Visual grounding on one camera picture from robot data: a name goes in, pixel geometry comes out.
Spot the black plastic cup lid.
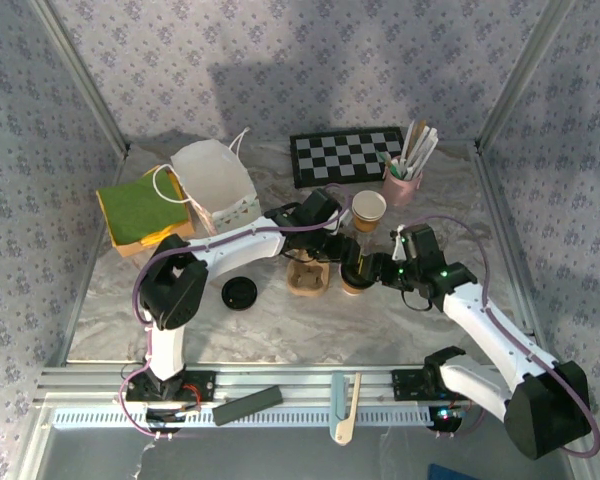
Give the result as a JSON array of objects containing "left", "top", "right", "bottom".
[
  {"left": 339, "top": 264, "right": 376, "bottom": 292},
  {"left": 221, "top": 278, "right": 258, "bottom": 313}
]

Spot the pulp cardboard cup carrier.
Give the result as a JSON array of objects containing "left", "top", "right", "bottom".
[{"left": 286, "top": 249, "right": 331, "bottom": 299}]

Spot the pink holder cup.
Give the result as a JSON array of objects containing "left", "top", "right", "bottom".
[{"left": 382, "top": 159, "right": 424, "bottom": 207}]

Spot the black grey checkerboard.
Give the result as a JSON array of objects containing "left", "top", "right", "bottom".
[{"left": 289, "top": 126, "right": 406, "bottom": 190}]

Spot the green stirrer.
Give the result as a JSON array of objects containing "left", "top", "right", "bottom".
[{"left": 377, "top": 151, "right": 407, "bottom": 180}]

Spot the white printed paper bag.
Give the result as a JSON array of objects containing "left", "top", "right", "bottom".
[{"left": 152, "top": 127, "right": 263, "bottom": 236}]

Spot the white wrapped straw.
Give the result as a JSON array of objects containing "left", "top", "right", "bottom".
[
  {"left": 414, "top": 127, "right": 440, "bottom": 177},
  {"left": 409, "top": 127, "right": 434, "bottom": 174}
]

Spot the wooden spoon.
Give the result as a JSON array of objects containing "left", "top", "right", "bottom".
[{"left": 332, "top": 372, "right": 363, "bottom": 446}]

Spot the small circuit board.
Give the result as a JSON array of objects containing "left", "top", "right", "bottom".
[
  {"left": 429, "top": 405, "right": 465, "bottom": 433},
  {"left": 144, "top": 405, "right": 201, "bottom": 434}
]

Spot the wooden stirrer stick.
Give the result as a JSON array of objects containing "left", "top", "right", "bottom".
[
  {"left": 402, "top": 119, "right": 417, "bottom": 164},
  {"left": 413, "top": 118, "right": 429, "bottom": 156}
]

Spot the black flat bar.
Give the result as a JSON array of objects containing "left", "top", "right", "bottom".
[{"left": 212, "top": 384, "right": 284, "bottom": 427}]

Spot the brown cardboard napkin box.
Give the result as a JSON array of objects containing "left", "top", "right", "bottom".
[{"left": 97, "top": 189, "right": 197, "bottom": 259}]

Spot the blue flat object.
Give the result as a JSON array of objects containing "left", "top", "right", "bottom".
[{"left": 427, "top": 463, "right": 476, "bottom": 480}]

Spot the light blue clamp bracket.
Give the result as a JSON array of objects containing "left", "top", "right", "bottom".
[{"left": 329, "top": 372, "right": 352, "bottom": 441}]

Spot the aluminium frame rail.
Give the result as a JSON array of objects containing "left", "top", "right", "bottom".
[{"left": 37, "top": 367, "right": 481, "bottom": 404}]

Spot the white slotted cable duct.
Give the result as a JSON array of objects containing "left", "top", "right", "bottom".
[{"left": 52, "top": 405, "right": 431, "bottom": 429}]

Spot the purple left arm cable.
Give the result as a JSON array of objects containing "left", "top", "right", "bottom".
[{"left": 118, "top": 183, "right": 355, "bottom": 441}]

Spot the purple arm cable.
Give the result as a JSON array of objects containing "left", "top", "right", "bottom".
[
  {"left": 399, "top": 214, "right": 600, "bottom": 459},
  {"left": 118, "top": 183, "right": 355, "bottom": 441}
]

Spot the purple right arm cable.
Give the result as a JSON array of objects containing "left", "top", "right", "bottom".
[{"left": 399, "top": 214, "right": 600, "bottom": 459}]

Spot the aluminium frame post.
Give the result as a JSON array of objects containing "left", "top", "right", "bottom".
[
  {"left": 473, "top": 0, "right": 577, "bottom": 154},
  {"left": 29, "top": 0, "right": 132, "bottom": 157}
]

